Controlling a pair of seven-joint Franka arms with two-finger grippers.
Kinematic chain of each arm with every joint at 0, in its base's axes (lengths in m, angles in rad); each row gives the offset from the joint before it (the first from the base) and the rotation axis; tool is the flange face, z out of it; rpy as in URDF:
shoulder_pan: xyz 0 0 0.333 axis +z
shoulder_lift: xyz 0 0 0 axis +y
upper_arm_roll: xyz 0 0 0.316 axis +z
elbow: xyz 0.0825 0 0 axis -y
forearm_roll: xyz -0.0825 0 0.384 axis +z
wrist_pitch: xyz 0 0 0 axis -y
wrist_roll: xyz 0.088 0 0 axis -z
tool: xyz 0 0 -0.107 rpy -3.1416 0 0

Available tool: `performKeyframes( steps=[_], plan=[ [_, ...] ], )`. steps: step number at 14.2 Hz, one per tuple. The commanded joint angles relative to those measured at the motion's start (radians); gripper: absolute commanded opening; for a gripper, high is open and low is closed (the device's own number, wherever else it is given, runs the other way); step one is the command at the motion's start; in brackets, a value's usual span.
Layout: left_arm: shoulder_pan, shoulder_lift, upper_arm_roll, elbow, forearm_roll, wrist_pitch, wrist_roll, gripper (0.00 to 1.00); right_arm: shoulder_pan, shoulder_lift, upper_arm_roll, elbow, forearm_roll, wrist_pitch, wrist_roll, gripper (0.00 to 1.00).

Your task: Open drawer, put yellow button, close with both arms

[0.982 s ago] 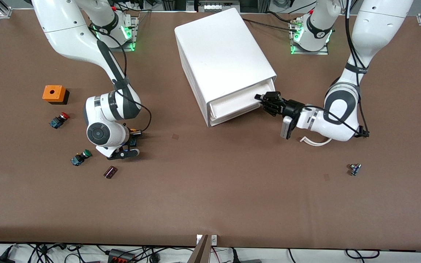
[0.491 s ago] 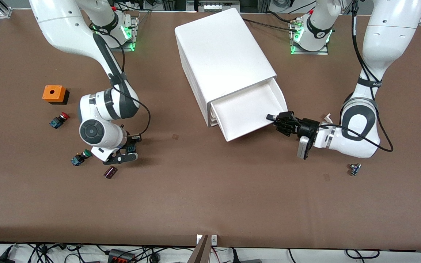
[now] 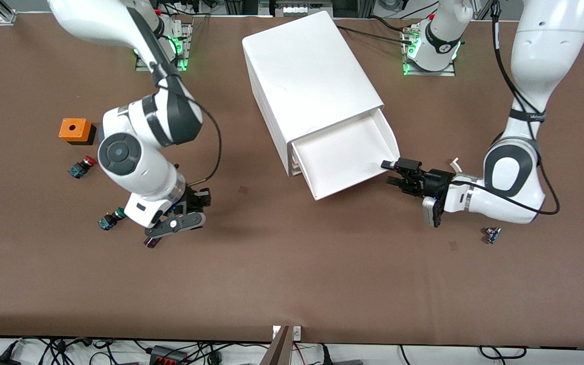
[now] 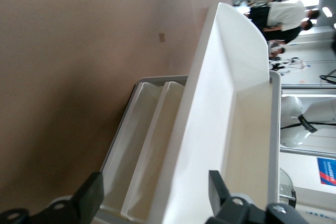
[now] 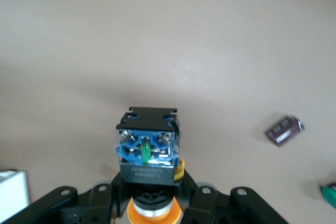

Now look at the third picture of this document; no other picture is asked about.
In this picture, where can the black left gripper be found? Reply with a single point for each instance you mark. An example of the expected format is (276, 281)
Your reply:
(433, 182)

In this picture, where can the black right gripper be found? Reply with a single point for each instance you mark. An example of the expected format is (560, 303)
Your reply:
(194, 198)

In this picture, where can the white opening drawer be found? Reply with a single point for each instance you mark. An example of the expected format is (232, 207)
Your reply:
(342, 157)

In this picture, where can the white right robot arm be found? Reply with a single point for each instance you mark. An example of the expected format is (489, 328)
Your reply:
(135, 167)

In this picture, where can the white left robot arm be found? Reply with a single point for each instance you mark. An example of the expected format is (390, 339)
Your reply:
(525, 50)

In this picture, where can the white closed drawer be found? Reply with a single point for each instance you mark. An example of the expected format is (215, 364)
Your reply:
(299, 171)
(297, 159)

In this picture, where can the green push button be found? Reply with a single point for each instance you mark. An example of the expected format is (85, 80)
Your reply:
(105, 222)

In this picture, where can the red push button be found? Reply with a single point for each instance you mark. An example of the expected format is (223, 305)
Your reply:
(83, 166)

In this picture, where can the white drawer cabinet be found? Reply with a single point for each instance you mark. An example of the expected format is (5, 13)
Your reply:
(307, 71)

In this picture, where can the orange button box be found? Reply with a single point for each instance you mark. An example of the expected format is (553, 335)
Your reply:
(75, 129)

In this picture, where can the white curved plastic strip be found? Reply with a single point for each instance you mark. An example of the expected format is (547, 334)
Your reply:
(457, 163)

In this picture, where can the dark red capacitor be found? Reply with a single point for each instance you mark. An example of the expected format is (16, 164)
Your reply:
(151, 243)

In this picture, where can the small blue electronic component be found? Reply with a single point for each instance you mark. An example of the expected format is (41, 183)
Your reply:
(492, 235)

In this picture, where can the black orange connector box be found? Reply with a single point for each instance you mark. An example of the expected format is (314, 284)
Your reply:
(168, 356)

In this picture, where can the grey metal fixture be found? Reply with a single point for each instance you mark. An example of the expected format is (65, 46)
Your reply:
(297, 7)

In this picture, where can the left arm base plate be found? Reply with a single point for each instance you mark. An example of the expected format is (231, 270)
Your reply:
(429, 73)

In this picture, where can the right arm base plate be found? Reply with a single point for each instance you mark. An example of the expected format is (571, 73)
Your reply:
(186, 50)

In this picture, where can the small white bracket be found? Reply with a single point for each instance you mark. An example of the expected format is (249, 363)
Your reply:
(297, 333)

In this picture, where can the tan wooden post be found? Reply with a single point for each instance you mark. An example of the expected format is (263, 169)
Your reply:
(279, 352)

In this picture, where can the aluminium frame profile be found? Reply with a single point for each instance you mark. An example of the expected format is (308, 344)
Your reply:
(5, 15)

